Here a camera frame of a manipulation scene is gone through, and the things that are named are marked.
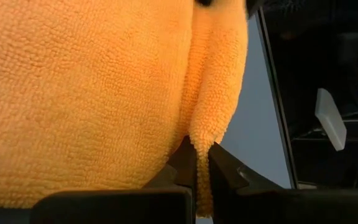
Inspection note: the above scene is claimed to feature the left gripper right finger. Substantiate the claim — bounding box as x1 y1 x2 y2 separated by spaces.
208 141 358 224

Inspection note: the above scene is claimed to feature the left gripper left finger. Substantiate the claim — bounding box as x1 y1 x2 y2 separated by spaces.
30 136 198 224

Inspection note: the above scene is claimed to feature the orange microfibre towel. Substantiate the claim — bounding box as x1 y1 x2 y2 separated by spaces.
0 0 250 218

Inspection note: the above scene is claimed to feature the light grey flat panel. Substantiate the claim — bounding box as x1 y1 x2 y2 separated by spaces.
314 88 347 152

